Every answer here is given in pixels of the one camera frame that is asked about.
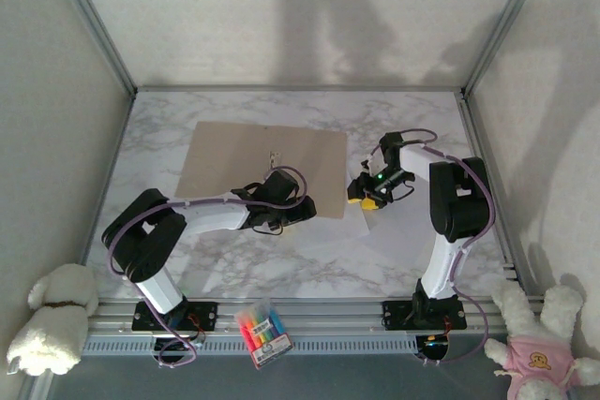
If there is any white paper sheet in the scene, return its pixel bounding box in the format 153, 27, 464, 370
347, 156, 423, 239

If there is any brown paper folder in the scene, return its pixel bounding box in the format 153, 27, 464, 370
173, 120, 350, 221

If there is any pack of coloured highlighters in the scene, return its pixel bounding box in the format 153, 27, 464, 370
233, 297, 294, 372

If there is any white plush rabbit pink outfit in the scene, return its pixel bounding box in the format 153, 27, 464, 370
484, 272, 600, 400

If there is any white plush toy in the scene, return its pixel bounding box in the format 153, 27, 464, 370
7, 262, 100, 377

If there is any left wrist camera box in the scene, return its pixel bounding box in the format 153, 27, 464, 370
263, 170, 301, 202

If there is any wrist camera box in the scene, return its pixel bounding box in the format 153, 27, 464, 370
263, 170, 301, 202
363, 131, 406, 174

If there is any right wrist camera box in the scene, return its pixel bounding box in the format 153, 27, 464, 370
363, 131, 406, 174

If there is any aluminium table side rail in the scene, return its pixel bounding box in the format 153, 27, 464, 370
454, 90, 521, 279
79, 93, 137, 270

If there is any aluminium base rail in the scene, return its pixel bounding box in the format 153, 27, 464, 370
86, 294, 548, 340

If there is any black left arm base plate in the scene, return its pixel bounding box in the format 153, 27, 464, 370
131, 301, 219, 333

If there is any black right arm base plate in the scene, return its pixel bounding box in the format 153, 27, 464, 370
382, 299, 469, 331

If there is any aluminium table edge rail long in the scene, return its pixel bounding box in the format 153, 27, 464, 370
133, 84, 466, 94

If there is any grey slotted cable duct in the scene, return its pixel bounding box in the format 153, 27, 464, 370
82, 334, 421, 357

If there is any aluminium frame post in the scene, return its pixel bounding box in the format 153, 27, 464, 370
461, 0, 555, 96
44, 0, 138, 96

